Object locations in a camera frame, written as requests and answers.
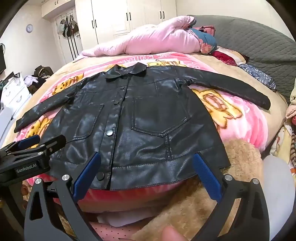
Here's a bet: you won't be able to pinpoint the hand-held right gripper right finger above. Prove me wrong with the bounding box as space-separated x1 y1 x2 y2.
193 152 270 241

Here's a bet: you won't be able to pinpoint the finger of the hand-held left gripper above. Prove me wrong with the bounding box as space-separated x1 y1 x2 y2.
14 135 67 160
0 135 41 154

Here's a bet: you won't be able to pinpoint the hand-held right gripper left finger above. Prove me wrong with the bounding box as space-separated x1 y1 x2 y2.
24 152 102 241

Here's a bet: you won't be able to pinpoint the black leather jacket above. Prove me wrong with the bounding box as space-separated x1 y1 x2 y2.
14 62 271 192

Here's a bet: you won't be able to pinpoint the dark clothes pile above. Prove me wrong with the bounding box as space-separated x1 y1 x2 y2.
28 76 50 94

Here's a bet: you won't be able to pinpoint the person's right hand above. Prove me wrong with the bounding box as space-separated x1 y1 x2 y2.
162 226 186 241

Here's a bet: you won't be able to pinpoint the tan fleece garment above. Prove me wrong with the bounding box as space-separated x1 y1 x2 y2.
134 139 263 241

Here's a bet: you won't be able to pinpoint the white drawer cabinet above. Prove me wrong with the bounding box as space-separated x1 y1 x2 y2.
0 74 31 112

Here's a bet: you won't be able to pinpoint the pink dotted cloth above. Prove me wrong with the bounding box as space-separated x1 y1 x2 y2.
89 220 141 241

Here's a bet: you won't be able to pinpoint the white cloth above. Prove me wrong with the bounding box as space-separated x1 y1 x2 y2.
96 209 160 229

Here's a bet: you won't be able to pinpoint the lavender cloth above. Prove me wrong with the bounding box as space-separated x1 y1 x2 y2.
24 75 39 87

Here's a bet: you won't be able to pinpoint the pink printed blanket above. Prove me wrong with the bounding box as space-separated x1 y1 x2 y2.
14 52 269 212

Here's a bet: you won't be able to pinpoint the brown handbag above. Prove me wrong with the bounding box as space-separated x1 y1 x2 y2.
35 66 54 78

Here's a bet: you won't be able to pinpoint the person's grey trouser leg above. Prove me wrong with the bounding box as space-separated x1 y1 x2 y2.
261 155 296 241

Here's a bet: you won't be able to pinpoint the black screen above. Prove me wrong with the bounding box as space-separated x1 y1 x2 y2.
0 44 6 75

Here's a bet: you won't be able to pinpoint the beige bed sheet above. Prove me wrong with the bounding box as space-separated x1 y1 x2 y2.
2 46 289 153

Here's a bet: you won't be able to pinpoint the brown striped cloth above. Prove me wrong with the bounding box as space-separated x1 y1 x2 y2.
290 127 296 167

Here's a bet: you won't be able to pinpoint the white door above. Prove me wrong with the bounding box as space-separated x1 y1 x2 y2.
55 9 84 65

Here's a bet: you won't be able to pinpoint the blue patterned cloth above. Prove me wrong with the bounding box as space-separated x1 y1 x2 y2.
239 64 277 92

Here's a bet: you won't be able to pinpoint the hanging bags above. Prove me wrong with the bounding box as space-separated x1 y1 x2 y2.
60 16 81 60

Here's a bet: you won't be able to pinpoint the red patterned pillow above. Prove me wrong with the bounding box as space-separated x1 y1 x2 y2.
211 46 250 66

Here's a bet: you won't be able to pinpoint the white wardrobe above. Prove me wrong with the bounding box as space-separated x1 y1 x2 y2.
42 0 177 63

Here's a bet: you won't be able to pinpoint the teal floral quilt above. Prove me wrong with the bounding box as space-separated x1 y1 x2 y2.
185 25 218 55

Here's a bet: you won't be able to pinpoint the pink quilt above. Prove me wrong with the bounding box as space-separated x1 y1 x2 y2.
80 16 201 57

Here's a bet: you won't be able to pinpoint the grey quilted headboard cover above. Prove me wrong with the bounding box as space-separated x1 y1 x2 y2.
187 15 296 105

